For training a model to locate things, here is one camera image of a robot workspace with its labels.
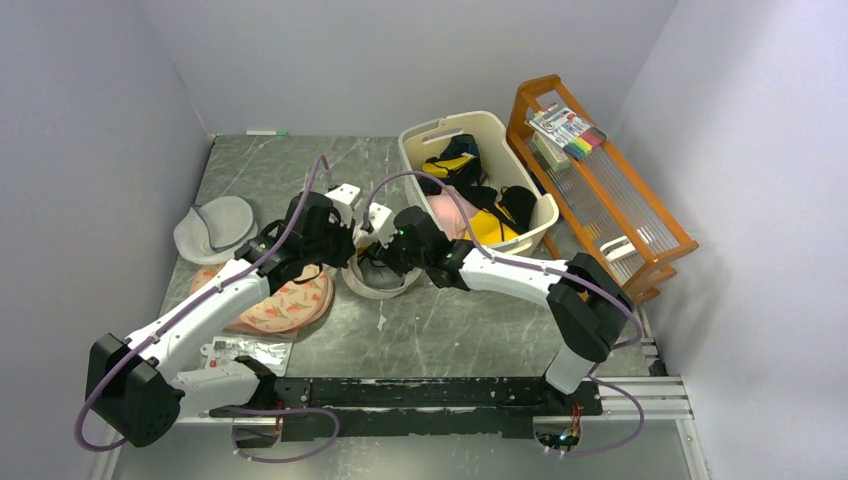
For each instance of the green white marker pen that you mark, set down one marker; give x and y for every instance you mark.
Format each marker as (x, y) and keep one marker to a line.
(267, 132)

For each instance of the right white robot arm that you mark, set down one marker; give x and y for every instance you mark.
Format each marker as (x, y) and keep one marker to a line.
(588, 307)

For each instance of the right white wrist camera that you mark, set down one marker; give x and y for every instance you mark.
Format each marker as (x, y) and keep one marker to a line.
(380, 229)

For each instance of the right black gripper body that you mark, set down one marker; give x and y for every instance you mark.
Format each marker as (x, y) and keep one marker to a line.
(397, 256)

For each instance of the black bra in basket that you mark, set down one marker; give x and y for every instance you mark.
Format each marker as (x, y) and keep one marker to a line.
(515, 208)

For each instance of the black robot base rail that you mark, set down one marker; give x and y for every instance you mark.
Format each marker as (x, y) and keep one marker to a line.
(382, 407)

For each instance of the orange wooden rack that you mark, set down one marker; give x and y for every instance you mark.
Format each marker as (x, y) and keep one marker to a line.
(612, 212)

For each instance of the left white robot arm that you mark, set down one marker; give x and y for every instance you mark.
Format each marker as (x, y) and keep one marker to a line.
(138, 384)

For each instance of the cream plastic laundry basket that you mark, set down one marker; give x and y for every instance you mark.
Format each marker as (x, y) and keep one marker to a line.
(419, 143)

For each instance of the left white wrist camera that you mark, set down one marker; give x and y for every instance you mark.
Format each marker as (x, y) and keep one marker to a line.
(345, 199)

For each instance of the coloured marker pen pack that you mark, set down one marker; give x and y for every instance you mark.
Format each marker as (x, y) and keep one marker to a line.
(567, 131)

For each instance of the black bra in mesh bag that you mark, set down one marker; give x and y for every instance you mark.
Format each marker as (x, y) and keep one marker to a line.
(379, 278)

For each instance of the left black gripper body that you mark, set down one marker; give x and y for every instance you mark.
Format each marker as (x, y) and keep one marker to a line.
(331, 247)

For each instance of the white mesh laundry bag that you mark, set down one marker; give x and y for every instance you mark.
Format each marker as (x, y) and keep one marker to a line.
(351, 277)

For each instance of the yellow bra in basket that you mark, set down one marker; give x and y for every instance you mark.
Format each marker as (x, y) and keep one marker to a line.
(489, 230)

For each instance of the black yellow garment in basket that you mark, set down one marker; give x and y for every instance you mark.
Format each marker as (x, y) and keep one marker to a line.
(460, 165)

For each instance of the floral pink laundry bag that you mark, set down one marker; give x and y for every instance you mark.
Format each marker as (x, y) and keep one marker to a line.
(294, 306)

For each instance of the pink bra in basket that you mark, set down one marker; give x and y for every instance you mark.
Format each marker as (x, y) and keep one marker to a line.
(449, 207)

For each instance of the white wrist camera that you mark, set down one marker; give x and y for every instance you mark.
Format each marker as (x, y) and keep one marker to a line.
(345, 199)
(380, 229)

